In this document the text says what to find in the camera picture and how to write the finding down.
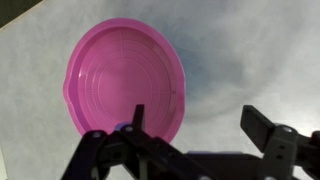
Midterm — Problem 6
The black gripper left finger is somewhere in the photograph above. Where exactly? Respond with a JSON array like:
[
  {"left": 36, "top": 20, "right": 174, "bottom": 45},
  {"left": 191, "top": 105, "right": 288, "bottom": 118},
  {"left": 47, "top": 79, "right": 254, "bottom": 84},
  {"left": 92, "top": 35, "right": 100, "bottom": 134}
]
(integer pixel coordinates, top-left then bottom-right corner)
[{"left": 60, "top": 104, "right": 215, "bottom": 180}]

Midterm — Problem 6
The pink plastic plate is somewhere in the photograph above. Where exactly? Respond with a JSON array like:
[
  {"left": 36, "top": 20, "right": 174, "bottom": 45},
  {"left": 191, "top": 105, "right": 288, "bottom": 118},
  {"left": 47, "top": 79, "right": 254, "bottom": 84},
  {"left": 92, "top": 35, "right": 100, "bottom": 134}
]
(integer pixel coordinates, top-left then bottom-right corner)
[{"left": 62, "top": 17, "right": 186, "bottom": 145}]

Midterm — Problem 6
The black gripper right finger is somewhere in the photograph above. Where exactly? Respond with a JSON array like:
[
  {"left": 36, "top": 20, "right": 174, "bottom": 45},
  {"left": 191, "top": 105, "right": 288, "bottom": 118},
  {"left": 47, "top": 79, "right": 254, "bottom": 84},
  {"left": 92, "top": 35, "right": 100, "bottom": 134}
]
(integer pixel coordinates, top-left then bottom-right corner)
[{"left": 239, "top": 104, "right": 320, "bottom": 180}]

